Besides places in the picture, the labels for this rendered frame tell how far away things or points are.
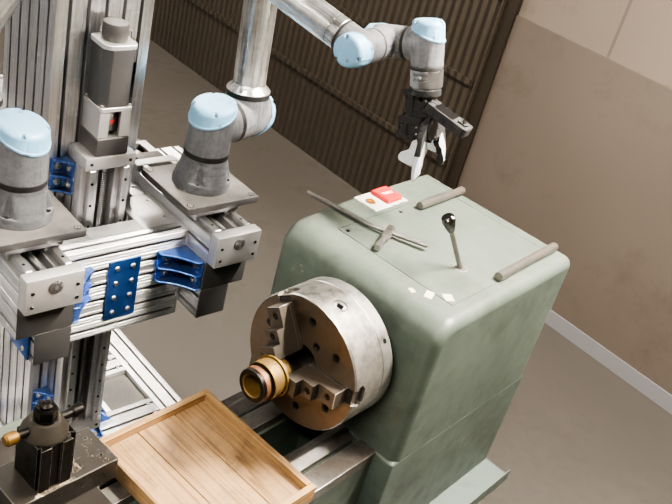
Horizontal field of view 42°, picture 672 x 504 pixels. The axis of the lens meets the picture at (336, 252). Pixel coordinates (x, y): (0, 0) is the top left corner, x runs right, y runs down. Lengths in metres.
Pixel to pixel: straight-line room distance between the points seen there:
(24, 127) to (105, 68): 0.25
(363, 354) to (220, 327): 1.98
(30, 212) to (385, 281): 0.79
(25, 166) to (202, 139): 0.47
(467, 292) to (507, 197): 2.52
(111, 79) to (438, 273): 0.87
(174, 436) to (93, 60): 0.87
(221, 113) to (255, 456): 0.83
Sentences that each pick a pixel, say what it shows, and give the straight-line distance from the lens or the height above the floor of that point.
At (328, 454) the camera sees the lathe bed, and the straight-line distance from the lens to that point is 2.04.
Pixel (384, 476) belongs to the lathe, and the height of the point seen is 0.82.
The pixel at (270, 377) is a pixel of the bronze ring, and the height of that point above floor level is 1.11.
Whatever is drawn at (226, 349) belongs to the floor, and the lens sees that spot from 3.62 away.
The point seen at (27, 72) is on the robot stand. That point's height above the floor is 1.39.
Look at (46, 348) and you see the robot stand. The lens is 2.12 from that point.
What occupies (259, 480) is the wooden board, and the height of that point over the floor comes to 0.88.
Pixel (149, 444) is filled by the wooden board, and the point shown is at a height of 0.88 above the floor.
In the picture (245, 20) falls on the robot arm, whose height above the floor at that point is 1.58.
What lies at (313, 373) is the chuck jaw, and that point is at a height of 1.10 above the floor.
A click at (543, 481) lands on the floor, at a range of 3.56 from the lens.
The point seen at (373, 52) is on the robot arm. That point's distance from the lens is 1.91.
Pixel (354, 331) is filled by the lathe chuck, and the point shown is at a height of 1.21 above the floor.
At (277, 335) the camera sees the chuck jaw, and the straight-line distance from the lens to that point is 1.81.
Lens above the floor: 2.24
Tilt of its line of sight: 30 degrees down
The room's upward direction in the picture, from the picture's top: 16 degrees clockwise
